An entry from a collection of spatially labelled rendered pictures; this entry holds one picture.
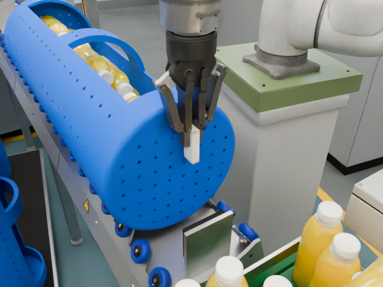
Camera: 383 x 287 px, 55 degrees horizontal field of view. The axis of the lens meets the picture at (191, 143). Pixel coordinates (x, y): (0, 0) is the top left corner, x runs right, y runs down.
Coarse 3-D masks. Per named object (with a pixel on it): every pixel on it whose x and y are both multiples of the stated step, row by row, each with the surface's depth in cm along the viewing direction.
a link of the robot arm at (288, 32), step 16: (272, 0) 103; (288, 0) 100; (304, 0) 99; (320, 0) 99; (272, 16) 104; (288, 16) 102; (304, 16) 100; (272, 32) 106; (288, 32) 104; (304, 32) 102; (272, 48) 109; (288, 48) 107; (304, 48) 107
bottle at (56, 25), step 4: (44, 16) 123; (48, 16) 123; (44, 20) 120; (48, 20) 118; (52, 20) 118; (56, 20) 118; (48, 24) 116; (52, 24) 115; (56, 24) 114; (60, 24) 115; (52, 28) 114; (56, 28) 113; (60, 28) 113; (64, 28) 114; (56, 32) 113
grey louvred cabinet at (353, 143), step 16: (224, 0) 331; (240, 0) 305; (256, 0) 282; (224, 16) 338; (240, 16) 311; (256, 16) 287; (224, 32) 345; (240, 32) 317; (256, 32) 292; (352, 64) 207; (368, 64) 196; (368, 80) 199; (352, 96) 212; (368, 96) 204; (352, 112) 214; (368, 112) 211; (336, 128) 230; (352, 128) 217; (368, 128) 219; (336, 144) 233; (352, 144) 223; (368, 144) 228; (336, 160) 242; (352, 160) 230; (368, 160) 237
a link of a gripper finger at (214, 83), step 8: (224, 72) 59; (208, 80) 61; (216, 80) 60; (208, 88) 62; (216, 88) 60; (208, 96) 62; (216, 96) 61; (208, 104) 62; (216, 104) 62; (208, 112) 62; (208, 120) 63
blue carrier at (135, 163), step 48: (48, 0) 118; (48, 48) 91; (96, 48) 130; (48, 96) 84; (96, 96) 69; (144, 96) 64; (96, 144) 64; (144, 144) 62; (96, 192) 69; (144, 192) 67; (192, 192) 75
